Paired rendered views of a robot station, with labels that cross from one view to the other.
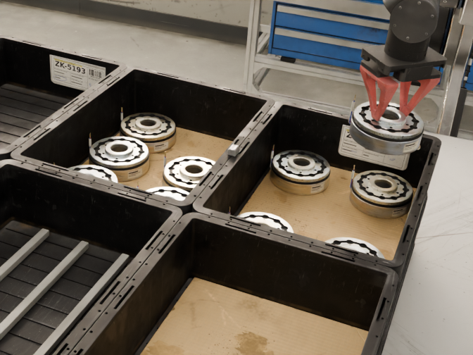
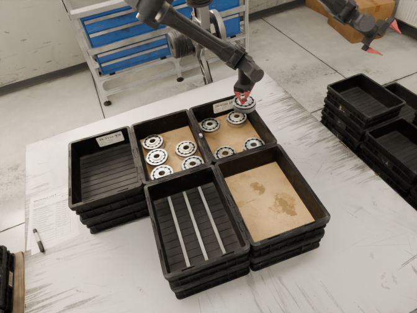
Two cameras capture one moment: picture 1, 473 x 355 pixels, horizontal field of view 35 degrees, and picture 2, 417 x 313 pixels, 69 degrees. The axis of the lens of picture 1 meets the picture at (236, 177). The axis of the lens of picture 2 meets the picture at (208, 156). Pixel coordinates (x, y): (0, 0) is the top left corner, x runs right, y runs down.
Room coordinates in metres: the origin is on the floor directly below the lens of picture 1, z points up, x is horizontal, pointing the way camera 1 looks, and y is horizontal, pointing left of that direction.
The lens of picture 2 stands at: (0.14, 0.49, 1.87)
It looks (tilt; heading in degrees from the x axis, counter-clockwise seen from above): 47 degrees down; 330
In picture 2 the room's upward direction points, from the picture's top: 9 degrees counter-clockwise
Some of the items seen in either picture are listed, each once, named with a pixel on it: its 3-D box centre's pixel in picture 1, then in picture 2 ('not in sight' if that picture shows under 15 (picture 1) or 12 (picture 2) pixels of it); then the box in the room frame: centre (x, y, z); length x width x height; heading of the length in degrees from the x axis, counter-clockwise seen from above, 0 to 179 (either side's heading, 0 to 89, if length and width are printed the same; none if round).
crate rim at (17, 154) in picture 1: (154, 131); (168, 144); (1.09, 0.14, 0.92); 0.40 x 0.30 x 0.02; 162
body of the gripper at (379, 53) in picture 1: (407, 40); (244, 77); (0.97, -0.21, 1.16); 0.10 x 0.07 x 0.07; 118
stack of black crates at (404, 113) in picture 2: not in sight; (395, 113); (0.83, -1.59, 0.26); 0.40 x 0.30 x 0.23; 167
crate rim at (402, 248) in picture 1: (327, 176); (229, 125); (0.99, -0.14, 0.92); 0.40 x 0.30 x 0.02; 162
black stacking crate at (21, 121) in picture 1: (4, 117); (107, 171); (1.18, 0.43, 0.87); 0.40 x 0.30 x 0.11; 162
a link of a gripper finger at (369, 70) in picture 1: (389, 89); (243, 93); (0.96, -0.20, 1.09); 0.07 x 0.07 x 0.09; 28
